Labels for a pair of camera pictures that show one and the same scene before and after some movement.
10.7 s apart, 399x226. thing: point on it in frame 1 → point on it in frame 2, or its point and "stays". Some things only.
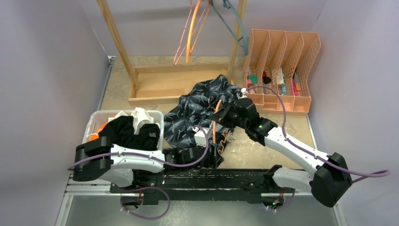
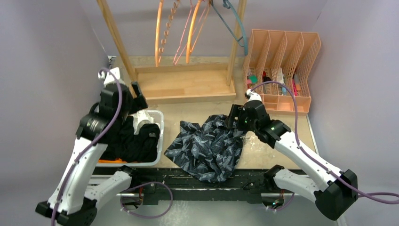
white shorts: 140,117 stays
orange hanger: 214,123 → 159,51
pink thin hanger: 175,61 stays
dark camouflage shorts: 195,108 → 211,152
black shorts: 120,131 stays
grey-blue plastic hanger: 243,41 stays
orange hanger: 188,47 stays
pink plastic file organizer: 281,61 stays
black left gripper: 214,158 → 139,103
